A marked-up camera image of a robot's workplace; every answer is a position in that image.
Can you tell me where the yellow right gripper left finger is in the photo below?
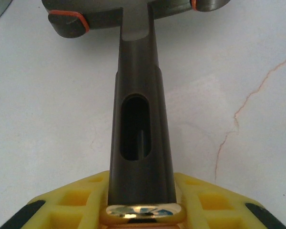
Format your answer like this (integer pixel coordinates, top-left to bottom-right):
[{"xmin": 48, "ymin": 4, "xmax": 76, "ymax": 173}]
[{"xmin": 0, "ymin": 170, "xmax": 110, "ymax": 229}]

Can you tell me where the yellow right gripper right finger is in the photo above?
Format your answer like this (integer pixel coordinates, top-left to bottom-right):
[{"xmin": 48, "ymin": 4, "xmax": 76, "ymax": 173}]
[{"xmin": 174, "ymin": 172, "xmax": 286, "ymax": 229}]

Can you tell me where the dark brown hand brush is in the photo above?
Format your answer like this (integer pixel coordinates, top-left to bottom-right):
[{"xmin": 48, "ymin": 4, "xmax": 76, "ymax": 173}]
[{"xmin": 41, "ymin": 0, "xmax": 229, "ymax": 229}]

